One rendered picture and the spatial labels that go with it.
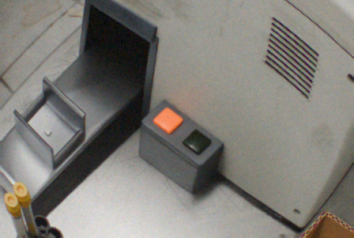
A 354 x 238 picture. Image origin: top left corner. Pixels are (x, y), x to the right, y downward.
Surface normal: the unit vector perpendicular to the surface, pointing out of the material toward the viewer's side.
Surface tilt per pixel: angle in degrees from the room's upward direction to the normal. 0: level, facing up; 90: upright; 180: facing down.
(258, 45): 90
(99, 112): 0
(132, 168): 0
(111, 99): 0
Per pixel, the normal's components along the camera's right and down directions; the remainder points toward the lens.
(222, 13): -0.64, 0.60
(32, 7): 0.09, -0.56
